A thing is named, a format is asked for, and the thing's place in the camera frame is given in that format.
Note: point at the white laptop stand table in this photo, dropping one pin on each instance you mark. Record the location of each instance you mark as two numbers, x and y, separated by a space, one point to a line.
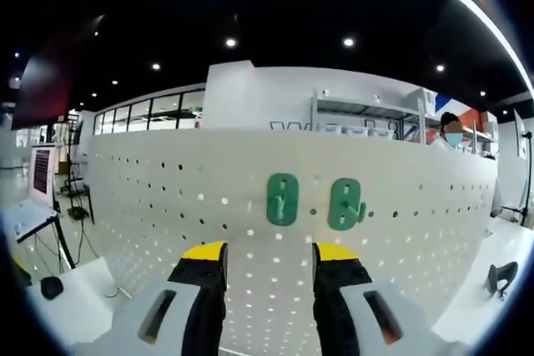
29 222

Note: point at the green hook assembly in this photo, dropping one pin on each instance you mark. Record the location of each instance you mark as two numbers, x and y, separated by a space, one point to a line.
336 210
273 206

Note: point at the dark red hanging panel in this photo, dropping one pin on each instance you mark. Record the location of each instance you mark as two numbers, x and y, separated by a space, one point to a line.
41 81

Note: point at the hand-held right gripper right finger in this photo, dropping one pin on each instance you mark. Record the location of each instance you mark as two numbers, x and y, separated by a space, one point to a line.
375 322

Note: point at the metal shelf rack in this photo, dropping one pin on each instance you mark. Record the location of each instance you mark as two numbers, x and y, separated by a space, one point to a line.
367 101

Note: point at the black curved stand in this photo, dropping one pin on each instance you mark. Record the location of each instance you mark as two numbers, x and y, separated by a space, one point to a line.
502 274

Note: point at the black rounded object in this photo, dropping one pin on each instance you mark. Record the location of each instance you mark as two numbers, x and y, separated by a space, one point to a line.
52 288

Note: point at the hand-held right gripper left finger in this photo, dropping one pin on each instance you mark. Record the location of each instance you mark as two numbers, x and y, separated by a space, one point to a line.
167 322

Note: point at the round ceiling downlights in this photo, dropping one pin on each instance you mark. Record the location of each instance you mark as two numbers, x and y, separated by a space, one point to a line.
348 42

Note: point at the white perforated mounting plate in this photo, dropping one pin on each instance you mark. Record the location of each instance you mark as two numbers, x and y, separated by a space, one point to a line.
417 227

